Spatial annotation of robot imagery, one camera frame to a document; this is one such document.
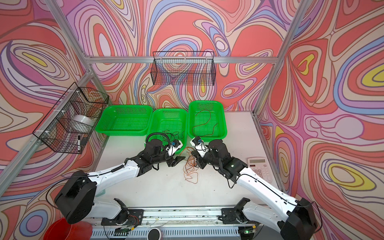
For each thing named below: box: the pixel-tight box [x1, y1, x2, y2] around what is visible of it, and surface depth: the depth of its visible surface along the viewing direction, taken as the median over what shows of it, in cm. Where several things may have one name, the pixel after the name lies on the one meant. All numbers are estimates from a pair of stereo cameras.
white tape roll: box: [71, 114, 95, 127], surface depth 75 cm
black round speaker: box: [147, 227, 162, 240], surface depth 66 cm
